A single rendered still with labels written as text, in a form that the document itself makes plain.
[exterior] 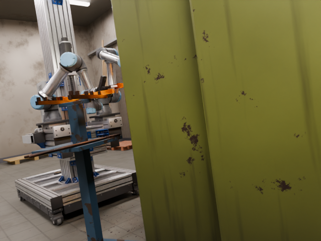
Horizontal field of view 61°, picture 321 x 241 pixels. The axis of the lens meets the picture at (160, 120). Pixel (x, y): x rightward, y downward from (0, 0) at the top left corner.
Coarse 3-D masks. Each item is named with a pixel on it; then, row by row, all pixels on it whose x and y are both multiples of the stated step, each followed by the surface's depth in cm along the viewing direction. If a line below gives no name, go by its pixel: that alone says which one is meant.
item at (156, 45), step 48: (144, 0) 123; (144, 48) 125; (192, 48) 114; (144, 96) 128; (192, 96) 116; (144, 144) 131; (192, 144) 118; (144, 192) 134; (192, 192) 121; (192, 240) 124
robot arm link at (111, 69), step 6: (108, 48) 263; (114, 54) 265; (108, 66) 266; (114, 66) 268; (108, 72) 267; (114, 72) 268; (108, 78) 268; (114, 78) 268; (108, 84) 269; (114, 96) 267; (120, 96) 273; (114, 102) 273
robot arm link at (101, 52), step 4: (100, 48) 256; (104, 48) 258; (96, 52) 255; (100, 52) 250; (104, 52) 250; (100, 56) 251; (104, 56) 248; (108, 56) 244; (112, 56) 241; (116, 56) 239; (108, 60) 246; (112, 60) 241; (116, 60) 237; (116, 64) 241
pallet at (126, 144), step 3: (123, 141) 708; (126, 141) 698; (129, 141) 686; (120, 144) 638; (123, 144) 630; (126, 144) 621; (129, 144) 612; (114, 147) 630; (117, 147) 635; (120, 147) 641; (123, 147) 599; (126, 147) 604; (129, 147) 610; (123, 150) 598
